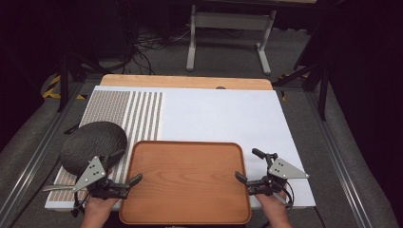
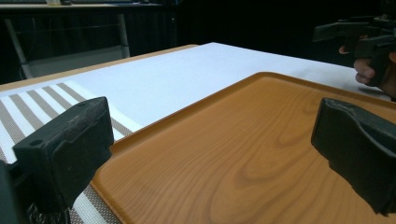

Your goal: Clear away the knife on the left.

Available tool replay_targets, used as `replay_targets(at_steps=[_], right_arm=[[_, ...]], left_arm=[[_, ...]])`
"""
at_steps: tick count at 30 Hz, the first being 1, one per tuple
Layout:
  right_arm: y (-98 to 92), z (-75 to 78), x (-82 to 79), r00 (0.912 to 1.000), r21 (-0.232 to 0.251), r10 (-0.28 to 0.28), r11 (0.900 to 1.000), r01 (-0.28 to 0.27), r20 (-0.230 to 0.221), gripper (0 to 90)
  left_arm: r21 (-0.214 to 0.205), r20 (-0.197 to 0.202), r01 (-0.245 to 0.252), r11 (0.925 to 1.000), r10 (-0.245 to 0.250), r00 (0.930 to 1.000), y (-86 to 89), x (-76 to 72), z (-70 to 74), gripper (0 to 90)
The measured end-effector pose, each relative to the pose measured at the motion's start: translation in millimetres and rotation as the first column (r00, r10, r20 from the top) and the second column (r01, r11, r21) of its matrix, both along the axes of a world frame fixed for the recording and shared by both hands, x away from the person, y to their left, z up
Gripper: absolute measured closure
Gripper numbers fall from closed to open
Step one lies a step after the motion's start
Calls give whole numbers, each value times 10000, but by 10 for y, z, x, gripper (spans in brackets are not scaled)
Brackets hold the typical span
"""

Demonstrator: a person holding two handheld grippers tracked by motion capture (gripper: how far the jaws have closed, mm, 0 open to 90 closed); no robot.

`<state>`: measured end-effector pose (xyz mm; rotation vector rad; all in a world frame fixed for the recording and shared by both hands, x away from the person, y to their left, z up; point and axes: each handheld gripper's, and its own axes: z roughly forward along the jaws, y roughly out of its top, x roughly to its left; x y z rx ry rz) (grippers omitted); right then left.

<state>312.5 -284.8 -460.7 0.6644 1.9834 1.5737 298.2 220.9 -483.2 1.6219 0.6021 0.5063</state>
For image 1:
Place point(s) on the silver metal strip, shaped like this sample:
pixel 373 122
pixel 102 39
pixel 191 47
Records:
pixel 58 187

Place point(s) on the yellow black hazard tape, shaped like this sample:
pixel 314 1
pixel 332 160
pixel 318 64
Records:
pixel 52 88

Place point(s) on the wooden tray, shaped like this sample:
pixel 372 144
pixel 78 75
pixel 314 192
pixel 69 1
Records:
pixel 187 183

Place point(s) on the black woven round placemat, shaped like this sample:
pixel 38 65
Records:
pixel 92 142

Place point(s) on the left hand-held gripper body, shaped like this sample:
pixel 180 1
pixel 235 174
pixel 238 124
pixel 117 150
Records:
pixel 92 173

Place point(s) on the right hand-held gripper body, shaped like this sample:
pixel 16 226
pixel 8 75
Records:
pixel 280 172

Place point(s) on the person's left hand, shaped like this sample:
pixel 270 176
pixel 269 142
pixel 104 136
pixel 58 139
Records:
pixel 98 205

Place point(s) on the white metal desk frame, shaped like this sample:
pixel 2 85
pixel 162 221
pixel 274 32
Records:
pixel 231 21

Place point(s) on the black metal stand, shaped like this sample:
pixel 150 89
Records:
pixel 65 82
pixel 316 82

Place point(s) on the person's right hand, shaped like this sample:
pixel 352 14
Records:
pixel 271 204

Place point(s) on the grey striped placemat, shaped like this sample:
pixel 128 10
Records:
pixel 107 106

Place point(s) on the white board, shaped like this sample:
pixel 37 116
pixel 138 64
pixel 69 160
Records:
pixel 221 117

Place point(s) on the aluminium floor rail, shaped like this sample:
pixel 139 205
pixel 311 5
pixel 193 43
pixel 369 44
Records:
pixel 339 161
pixel 34 158

